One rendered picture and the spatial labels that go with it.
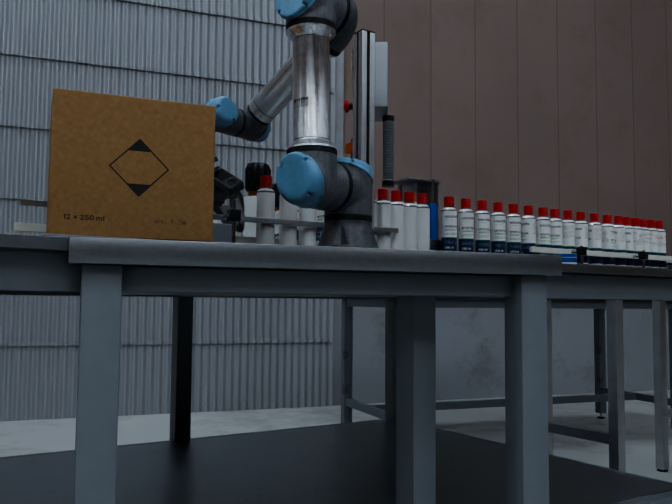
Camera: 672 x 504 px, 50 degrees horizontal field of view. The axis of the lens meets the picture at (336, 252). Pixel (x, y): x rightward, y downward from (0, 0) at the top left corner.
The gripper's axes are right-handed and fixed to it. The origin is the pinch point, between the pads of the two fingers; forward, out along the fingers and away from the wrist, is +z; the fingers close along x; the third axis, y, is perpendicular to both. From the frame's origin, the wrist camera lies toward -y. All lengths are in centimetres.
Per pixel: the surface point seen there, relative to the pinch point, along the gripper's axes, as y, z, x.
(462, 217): 0, 33, -74
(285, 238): -1.3, 8.6, -10.3
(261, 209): -1.0, -1.7, -7.6
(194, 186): -47, -18, 26
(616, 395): -17, 113, -93
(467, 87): 238, 21, -338
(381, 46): -17, -28, -57
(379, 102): -16, -14, -48
